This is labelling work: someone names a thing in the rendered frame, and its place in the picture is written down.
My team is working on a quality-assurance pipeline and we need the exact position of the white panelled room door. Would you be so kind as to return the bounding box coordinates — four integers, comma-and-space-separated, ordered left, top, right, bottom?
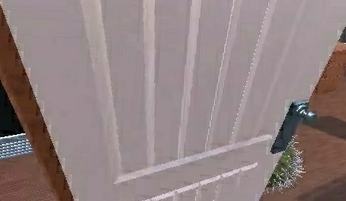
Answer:
0, 0, 346, 201

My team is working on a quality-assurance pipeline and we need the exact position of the green house plant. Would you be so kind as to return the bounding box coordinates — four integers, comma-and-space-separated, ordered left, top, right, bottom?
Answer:
265, 133, 309, 195

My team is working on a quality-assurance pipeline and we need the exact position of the dark grey door handle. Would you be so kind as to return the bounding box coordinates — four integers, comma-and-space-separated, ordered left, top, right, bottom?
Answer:
270, 98, 318, 157

